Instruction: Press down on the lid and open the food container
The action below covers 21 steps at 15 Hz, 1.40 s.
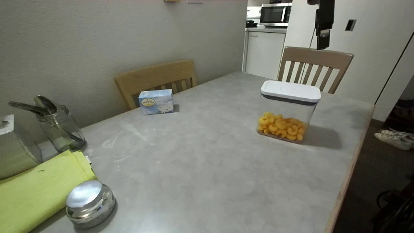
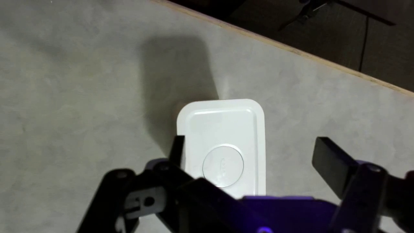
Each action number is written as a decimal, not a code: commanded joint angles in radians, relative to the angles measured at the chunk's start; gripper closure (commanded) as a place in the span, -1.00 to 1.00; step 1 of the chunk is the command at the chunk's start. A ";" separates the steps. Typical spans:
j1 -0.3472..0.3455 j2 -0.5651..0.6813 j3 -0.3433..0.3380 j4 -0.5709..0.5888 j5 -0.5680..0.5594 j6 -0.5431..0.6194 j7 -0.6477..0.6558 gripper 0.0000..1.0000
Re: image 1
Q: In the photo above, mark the clear container with orange snacks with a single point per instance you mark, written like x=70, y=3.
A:
x=281, y=127

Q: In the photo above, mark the clear plastic food container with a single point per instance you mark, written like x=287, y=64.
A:
x=287, y=112

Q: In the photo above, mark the dark wheeled equipment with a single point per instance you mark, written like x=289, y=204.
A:
x=396, y=207

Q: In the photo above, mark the light blue cardboard box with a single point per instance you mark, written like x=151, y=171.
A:
x=156, y=101

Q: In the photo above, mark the lime green cloth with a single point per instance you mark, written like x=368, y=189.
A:
x=39, y=189

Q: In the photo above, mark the white shoes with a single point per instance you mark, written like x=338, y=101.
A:
x=395, y=139

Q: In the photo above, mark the black wall outlet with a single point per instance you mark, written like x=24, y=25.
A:
x=351, y=25

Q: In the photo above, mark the white container lid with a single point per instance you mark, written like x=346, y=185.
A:
x=292, y=91

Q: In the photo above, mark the wooden chair with low backrest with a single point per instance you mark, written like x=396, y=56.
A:
x=156, y=75

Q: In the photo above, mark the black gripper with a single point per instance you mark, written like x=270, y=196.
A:
x=325, y=13

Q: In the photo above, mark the round silver metal tin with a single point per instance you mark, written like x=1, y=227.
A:
x=90, y=202

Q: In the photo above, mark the metal spoon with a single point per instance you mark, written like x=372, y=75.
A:
x=46, y=104

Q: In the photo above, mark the glass utensil jar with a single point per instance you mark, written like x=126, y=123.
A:
x=63, y=130

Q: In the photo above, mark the silver microwave oven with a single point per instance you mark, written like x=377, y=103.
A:
x=275, y=15

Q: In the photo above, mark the slatted brown wooden chair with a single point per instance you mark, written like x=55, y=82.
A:
x=318, y=59

